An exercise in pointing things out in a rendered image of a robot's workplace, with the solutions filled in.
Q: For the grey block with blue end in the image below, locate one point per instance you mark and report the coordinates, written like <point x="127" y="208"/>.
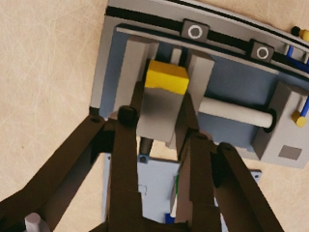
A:
<point x="169" y="219"/>

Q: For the grey metal block with yellow end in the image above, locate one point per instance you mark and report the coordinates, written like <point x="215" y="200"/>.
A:
<point x="164" y="89"/>

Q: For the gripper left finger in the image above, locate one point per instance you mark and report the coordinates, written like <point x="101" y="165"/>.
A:
<point x="40" y="205"/>

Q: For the grey block with green end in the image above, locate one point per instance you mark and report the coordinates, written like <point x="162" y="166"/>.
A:
<point x="173" y="200"/>

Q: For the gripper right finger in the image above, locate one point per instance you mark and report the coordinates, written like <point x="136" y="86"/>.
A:
<point x="241" y="202"/>

